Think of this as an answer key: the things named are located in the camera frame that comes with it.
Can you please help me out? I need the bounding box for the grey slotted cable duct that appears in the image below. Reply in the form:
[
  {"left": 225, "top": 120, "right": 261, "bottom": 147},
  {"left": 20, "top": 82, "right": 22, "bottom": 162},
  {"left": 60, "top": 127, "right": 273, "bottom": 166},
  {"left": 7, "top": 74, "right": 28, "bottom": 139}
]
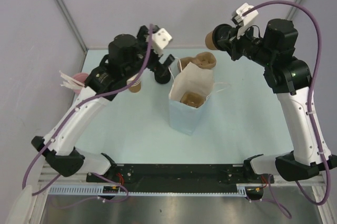
[{"left": 49, "top": 184, "right": 261, "bottom": 196}]

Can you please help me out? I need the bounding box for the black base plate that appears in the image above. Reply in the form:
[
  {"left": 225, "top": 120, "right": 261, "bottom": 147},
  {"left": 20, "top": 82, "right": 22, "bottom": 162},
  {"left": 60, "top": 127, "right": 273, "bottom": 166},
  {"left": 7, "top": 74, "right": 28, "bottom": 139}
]
[{"left": 86, "top": 162, "right": 274, "bottom": 193}]

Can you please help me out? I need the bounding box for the pink cup holder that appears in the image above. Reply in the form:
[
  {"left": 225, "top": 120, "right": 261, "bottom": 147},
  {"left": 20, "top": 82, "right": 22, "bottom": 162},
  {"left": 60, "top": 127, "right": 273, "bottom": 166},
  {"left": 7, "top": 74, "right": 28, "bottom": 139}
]
[{"left": 72, "top": 73, "right": 88, "bottom": 94}]

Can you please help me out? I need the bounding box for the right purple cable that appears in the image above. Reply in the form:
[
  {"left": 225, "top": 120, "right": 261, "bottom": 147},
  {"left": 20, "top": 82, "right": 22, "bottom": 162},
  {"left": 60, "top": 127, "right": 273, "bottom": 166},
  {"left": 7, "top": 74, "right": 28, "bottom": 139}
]
[{"left": 242, "top": 0, "right": 331, "bottom": 219}]

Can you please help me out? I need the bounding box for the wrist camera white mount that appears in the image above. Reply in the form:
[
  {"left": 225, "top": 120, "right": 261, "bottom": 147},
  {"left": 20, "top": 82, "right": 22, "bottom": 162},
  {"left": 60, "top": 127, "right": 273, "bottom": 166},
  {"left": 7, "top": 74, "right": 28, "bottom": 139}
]
[
  {"left": 152, "top": 28, "right": 173, "bottom": 56},
  {"left": 232, "top": 3, "right": 259, "bottom": 39}
]

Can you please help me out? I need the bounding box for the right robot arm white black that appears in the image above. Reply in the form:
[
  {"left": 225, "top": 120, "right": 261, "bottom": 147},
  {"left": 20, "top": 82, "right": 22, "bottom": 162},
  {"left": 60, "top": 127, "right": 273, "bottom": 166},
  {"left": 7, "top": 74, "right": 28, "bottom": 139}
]
[{"left": 205, "top": 18, "right": 336, "bottom": 182}]

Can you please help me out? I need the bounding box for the stack of brown paper cups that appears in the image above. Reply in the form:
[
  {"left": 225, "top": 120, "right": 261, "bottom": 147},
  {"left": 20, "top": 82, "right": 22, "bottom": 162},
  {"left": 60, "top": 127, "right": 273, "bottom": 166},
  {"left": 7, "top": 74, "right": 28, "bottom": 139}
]
[{"left": 126, "top": 75, "right": 141, "bottom": 93}]

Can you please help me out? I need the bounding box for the stack of black lids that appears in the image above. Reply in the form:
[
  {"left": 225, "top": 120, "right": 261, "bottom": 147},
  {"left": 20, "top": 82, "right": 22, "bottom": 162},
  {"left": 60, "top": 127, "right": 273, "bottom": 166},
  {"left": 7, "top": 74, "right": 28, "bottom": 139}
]
[{"left": 154, "top": 68, "right": 171, "bottom": 85}]

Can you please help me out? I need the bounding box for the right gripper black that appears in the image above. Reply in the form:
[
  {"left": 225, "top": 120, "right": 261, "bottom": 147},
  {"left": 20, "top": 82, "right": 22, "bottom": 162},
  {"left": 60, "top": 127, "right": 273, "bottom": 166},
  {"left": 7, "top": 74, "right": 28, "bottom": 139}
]
[{"left": 218, "top": 21, "right": 275, "bottom": 67}]

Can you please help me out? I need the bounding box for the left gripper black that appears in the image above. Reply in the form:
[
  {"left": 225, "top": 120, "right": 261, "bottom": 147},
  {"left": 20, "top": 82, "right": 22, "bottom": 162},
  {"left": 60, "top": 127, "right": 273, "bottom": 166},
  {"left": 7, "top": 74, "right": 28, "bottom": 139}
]
[{"left": 123, "top": 26, "right": 175, "bottom": 80}]

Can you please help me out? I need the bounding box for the light blue paper bag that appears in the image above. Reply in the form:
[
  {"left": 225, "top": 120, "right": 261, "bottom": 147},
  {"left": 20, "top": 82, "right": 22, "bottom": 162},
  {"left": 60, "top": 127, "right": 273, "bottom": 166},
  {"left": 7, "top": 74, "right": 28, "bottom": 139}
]
[{"left": 168, "top": 59, "right": 230, "bottom": 135}]

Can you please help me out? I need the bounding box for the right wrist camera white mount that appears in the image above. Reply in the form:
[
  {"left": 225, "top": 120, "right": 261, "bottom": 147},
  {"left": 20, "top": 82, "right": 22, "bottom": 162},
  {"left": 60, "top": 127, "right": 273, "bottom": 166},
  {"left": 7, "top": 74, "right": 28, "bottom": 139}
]
[{"left": 232, "top": 3, "right": 259, "bottom": 39}]

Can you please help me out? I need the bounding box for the brown pulp cup carrier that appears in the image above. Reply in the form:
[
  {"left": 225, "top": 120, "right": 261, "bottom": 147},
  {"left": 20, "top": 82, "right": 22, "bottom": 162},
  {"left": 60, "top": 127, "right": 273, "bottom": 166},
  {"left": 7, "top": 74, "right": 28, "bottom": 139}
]
[{"left": 180, "top": 91, "right": 205, "bottom": 108}]

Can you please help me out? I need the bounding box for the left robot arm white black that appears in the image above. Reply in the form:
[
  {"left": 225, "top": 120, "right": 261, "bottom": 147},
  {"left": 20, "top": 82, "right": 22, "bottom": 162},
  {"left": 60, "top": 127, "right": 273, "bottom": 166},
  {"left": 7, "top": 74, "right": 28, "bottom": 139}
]
[{"left": 32, "top": 25, "right": 174, "bottom": 182}]

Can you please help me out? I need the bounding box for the single brown paper cup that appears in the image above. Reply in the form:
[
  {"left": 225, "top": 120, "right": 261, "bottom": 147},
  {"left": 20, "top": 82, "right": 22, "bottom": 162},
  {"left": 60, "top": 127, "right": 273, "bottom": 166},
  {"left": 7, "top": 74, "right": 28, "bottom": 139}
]
[{"left": 205, "top": 31, "right": 218, "bottom": 50}]

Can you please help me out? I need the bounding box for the purple cable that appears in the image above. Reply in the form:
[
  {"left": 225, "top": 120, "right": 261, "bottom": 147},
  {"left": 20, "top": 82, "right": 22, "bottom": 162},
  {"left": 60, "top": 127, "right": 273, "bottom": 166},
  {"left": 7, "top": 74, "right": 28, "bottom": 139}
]
[
  {"left": 242, "top": 0, "right": 331, "bottom": 219},
  {"left": 22, "top": 23, "right": 155, "bottom": 209}
]

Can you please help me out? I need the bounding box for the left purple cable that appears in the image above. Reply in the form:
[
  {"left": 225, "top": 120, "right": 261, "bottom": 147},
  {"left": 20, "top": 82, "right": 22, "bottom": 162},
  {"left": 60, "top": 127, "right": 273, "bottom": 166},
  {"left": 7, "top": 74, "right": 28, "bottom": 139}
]
[{"left": 22, "top": 23, "right": 155, "bottom": 209}]

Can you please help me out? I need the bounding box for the brown cup carrier stack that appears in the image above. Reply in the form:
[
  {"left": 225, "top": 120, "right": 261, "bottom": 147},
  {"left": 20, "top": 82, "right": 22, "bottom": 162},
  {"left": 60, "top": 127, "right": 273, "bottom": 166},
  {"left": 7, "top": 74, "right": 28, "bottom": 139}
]
[{"left": 177, "top": 52, "right": 216, "bottom": 72}]

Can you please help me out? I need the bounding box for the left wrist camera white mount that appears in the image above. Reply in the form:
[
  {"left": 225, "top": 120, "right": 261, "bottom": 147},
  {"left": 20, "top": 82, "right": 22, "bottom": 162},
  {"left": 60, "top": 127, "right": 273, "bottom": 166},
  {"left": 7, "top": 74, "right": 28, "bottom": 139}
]
[{"left": 152, "top": 28, "right": 173, "bottom": 56}]

